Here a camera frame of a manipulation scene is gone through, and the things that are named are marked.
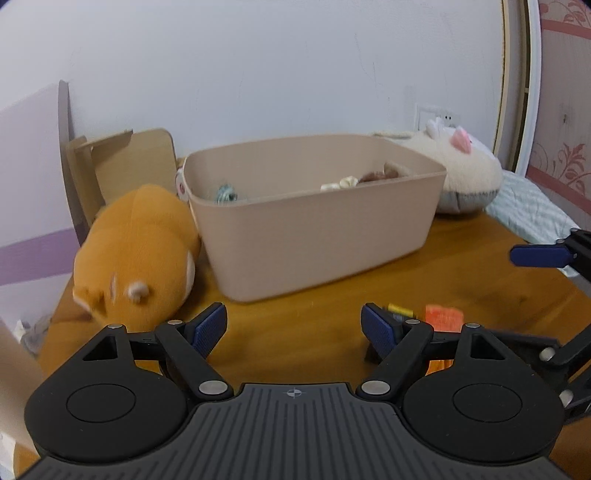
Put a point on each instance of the orange hamster plush toy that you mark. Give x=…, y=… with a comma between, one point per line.
x=135, y=268

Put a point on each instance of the brown plush item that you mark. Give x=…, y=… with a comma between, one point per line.
x=391, y=170

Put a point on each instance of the small white red plush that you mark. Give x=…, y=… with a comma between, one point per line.
x=181, y=190

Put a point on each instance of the small black box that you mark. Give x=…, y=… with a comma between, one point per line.
x=383, y=329

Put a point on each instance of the white door frame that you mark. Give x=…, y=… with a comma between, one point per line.
x=520, y=86

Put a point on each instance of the cream cloth scrunchie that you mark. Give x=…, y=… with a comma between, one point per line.
x=344, y=183

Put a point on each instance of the wooden board stand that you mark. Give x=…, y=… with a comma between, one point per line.
x=102, y=170

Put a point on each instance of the lilac white headboard panel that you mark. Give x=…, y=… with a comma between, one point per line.
x=41, y=221

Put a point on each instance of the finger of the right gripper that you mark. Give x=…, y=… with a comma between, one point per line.
x=558, y=365
x=572, y=251

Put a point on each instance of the beige plastic storage bin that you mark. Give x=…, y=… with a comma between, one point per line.
x=284, y=234

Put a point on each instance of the white sheep plush toy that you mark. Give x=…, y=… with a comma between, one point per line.
x=474, y=174

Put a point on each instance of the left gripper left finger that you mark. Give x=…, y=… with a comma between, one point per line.
x=186, y=346

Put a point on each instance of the light blue quilted bedding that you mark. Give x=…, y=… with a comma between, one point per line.
x=522, y=207

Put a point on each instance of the white wall socket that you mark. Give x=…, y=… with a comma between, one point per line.
x=424, y=113

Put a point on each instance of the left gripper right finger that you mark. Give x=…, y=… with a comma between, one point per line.
x=400, y=343

